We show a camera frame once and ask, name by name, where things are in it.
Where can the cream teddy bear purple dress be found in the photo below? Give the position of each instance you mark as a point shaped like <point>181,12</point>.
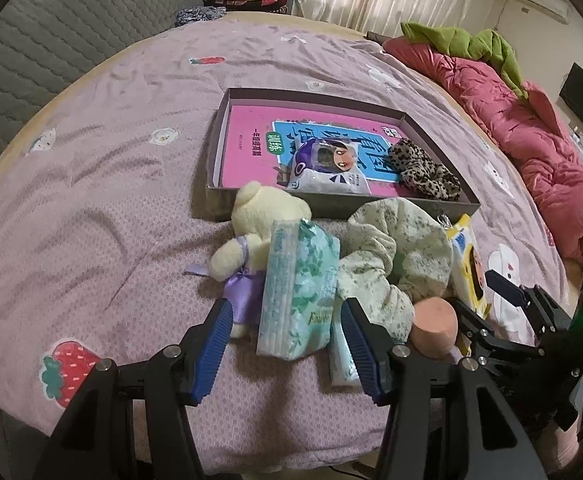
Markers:
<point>240,263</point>

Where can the green floral tissue pack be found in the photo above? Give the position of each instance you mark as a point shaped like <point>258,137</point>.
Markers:
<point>299,290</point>

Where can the white floral fabric scrunchie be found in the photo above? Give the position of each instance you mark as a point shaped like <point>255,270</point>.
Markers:
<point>398,255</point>

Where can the pink and blue book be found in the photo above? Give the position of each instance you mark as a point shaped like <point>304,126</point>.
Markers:
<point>255,139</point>

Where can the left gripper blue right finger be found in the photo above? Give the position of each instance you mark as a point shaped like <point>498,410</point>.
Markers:
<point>371,347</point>

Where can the peach makeup sponge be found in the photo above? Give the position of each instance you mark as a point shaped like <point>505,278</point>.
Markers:
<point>435,327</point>

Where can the pink quilted comforter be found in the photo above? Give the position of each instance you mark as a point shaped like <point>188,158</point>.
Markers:
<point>527,130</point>

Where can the white air conditioner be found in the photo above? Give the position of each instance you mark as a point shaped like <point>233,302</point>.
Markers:
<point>559,9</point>

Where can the purple patterned bed sheet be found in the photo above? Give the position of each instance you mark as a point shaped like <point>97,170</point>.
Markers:
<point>103,194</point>

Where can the purple cartoon wipes pack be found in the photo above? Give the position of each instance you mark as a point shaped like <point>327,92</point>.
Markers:
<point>324,166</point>

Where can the dark shallow cardboard box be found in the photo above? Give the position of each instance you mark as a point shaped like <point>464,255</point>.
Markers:
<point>333,206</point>

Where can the grey quilted headboard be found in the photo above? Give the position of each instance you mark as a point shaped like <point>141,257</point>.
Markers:
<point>46,45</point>

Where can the yellow cartoon wipes pack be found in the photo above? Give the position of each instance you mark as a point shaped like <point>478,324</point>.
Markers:
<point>467,275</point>

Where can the dark patterned cloth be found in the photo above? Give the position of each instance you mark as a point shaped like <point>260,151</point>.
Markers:
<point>199,14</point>

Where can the green garment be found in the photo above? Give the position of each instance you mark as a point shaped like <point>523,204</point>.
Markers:
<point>487,46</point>

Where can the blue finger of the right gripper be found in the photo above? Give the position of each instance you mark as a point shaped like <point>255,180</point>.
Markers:
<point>471,325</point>
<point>516,295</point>

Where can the leopard print scrunchie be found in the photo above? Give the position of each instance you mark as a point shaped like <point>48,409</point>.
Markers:
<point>421,174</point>

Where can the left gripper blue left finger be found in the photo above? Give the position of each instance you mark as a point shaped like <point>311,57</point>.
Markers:
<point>203,346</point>

